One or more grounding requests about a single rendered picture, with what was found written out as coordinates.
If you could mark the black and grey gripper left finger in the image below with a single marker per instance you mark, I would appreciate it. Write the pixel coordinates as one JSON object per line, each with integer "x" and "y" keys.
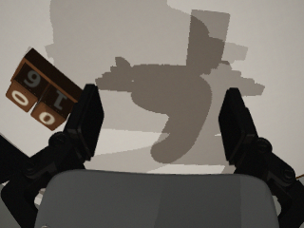
{"x": 78, "y": 139}

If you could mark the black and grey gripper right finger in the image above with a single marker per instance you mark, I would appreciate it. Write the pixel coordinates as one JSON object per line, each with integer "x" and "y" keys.
{"x": 252, "y": 155}

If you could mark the brown digit cube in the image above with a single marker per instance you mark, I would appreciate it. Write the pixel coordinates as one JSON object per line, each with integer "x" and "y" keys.
{"x": 26, "y": 88}
{"x": 52, "y": 108}

